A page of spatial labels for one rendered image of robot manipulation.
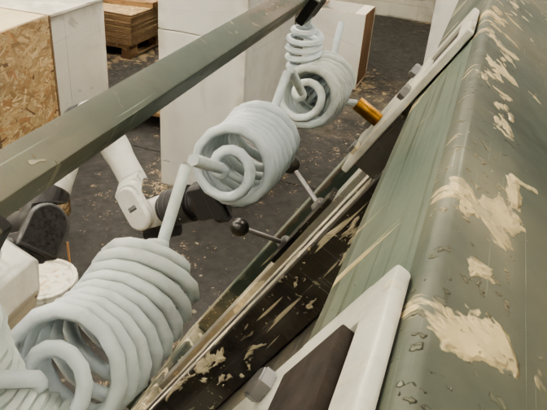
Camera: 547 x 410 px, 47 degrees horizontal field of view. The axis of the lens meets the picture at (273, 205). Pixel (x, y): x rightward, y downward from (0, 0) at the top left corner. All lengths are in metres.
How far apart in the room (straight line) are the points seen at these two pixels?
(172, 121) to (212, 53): 3.57
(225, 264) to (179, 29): 1.38
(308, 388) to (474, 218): 0.12
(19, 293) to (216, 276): 2.22
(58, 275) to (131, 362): 2.65
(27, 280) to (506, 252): 1.15
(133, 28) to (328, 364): 6.58
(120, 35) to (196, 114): 3.03
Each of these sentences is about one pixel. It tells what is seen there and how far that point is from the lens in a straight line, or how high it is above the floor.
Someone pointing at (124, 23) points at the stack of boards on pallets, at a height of 0.37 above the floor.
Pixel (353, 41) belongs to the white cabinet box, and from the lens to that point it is 6.22.
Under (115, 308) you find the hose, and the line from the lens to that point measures 0.31.
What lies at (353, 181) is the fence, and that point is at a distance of 1.12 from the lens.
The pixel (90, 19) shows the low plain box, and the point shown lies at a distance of 5.10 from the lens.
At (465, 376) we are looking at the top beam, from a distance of 0.21.
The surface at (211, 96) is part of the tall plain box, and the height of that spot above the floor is 0.74.
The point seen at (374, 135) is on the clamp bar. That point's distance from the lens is 0.65.
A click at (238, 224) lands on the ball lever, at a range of 1.19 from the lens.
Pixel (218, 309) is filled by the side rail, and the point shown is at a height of 0.98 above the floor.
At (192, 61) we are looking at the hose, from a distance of 0.41.
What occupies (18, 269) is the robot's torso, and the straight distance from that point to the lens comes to 1.34.
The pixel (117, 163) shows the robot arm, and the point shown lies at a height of 1.40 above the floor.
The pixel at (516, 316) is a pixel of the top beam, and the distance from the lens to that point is 0.26.
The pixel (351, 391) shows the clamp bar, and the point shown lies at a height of 1.96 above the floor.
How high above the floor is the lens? 2.10
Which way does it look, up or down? 30 degrees down
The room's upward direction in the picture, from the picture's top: 5 degrees clockwise
